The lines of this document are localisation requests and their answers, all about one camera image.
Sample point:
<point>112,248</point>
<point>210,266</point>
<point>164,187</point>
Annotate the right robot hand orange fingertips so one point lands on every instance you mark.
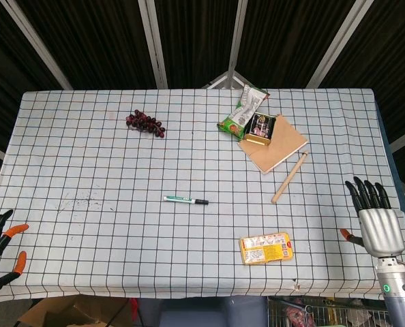
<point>381,231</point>

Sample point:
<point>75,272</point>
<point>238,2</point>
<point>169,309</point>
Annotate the black marker cap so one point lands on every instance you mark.
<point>201,202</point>

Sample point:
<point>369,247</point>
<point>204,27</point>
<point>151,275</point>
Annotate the white green marker pen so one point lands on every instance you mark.
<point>178,198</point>

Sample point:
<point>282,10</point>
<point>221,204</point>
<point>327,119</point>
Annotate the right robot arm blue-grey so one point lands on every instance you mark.
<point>398,303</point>

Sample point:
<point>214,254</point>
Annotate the brown cardboard box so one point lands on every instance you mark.
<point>69,313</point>

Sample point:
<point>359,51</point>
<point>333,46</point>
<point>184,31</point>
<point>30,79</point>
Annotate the wooden rolling stick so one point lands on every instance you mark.
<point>289,177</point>

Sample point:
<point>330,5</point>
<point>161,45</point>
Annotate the yellow food package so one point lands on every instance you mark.
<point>266,248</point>

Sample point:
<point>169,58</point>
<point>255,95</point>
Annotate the brown kraft notebook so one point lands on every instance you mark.
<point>284,146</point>

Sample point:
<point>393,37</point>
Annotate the white black checkered tablecloth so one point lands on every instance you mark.
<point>137,245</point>

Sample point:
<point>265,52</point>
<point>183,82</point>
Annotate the black gold luncheon meat can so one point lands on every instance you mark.
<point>260,131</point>

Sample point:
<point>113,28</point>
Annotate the green snack bag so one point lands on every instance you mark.
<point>245,107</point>

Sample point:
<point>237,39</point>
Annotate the blue plastic stool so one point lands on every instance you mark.
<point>206,315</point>

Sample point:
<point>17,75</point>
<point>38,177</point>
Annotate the dark red grape bunch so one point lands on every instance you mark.
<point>144,123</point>

